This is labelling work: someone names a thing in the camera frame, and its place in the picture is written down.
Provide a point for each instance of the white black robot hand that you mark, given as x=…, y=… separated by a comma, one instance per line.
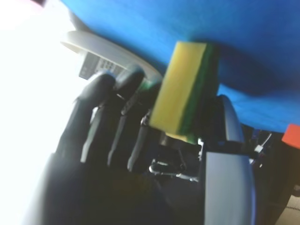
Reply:
x=93, y=187

